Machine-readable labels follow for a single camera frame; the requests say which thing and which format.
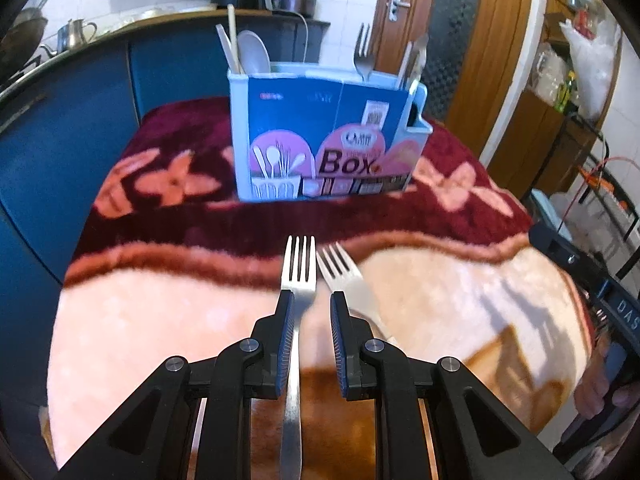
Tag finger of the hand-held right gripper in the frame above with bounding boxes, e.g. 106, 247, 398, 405
529, 220, 608, 292

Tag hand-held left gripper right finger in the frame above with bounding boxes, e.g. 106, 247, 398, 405
329, 290, 571, 480

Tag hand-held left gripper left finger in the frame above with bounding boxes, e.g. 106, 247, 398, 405
57, 290, 296, 480

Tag metal fork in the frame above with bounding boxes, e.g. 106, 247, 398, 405
279, 235, 318, 480
352, 22, 375, 83

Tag blue and white utensil box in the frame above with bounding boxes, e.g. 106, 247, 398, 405
227, 60, 433, 203

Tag light grey plastic spoon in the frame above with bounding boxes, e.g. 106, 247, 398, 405
236, 30, 272, 75

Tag person's right forearm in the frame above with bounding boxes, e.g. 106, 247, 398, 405
565, 427, 640, 480

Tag person's right hand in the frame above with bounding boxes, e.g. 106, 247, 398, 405
572, 337, 640, 420

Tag light blue plastic tub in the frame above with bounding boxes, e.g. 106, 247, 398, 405
530, 187, 576, 241

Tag wooden shelf unit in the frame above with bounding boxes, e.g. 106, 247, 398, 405
487, 0, 608, 201

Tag red and pink floral blanket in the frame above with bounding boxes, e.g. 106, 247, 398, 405
45, 95, 596, 480

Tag clear plastic bag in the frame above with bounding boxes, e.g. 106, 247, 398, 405
559, 17, 623, 121

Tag wooden door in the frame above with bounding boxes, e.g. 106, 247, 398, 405
370, 0, 538, 171

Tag white flat stick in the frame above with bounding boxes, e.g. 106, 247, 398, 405
216, 24, 238, 75

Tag blue kitchen cabinets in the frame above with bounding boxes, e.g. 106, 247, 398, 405
0, 15, 331, 301

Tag metal kettle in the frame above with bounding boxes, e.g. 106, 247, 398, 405
40, 19, 98, 58

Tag large dark wok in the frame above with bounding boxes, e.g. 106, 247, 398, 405
0, 0, 58, 68

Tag orange cable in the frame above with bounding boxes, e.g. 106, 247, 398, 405
580, 156, 640, 241

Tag white power cable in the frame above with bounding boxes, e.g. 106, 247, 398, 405
287, 10, 310, 63

